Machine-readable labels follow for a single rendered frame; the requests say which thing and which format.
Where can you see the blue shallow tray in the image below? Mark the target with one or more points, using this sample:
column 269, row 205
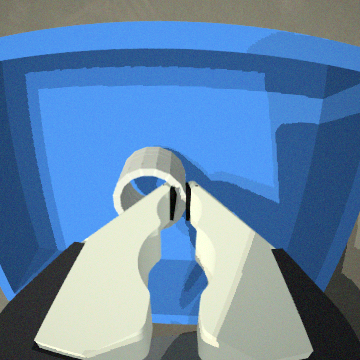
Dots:
column 275, row 140

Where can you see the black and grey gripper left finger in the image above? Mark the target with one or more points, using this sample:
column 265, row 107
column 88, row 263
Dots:
column 92, row 302

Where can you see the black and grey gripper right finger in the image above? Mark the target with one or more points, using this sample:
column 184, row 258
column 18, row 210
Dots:
column 259, row 305

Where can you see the grey metal sleeve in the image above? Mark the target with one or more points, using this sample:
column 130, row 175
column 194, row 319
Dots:
column 151, row 161

